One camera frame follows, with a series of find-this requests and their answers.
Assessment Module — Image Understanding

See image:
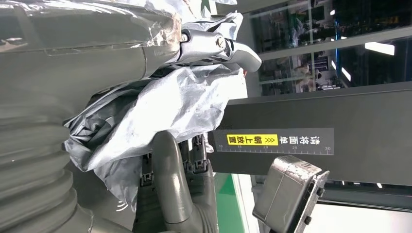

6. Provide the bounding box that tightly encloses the grey parcel bag red print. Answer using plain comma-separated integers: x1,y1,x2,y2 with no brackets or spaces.
63,0,248,213

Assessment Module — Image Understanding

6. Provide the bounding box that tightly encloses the green conveyor belt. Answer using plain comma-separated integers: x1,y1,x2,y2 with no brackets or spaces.
214,173,268,233

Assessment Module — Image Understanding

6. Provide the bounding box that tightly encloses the black inbound scanner machine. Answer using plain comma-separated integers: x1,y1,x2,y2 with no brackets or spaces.
74,80,412,233

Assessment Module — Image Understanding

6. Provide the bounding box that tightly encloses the black yellow ruler label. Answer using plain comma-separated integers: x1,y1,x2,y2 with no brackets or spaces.
214,128,335,156

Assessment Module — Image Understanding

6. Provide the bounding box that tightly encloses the white ceiling strip light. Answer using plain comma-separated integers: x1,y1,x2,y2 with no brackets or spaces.
340,67,352,83
364,41,395,57

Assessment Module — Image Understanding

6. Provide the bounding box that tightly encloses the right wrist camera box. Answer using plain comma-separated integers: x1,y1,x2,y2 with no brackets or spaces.
252,156,330,233

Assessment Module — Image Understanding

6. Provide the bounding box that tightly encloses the dark window frame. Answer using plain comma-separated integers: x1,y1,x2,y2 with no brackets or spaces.
248,0,412,97

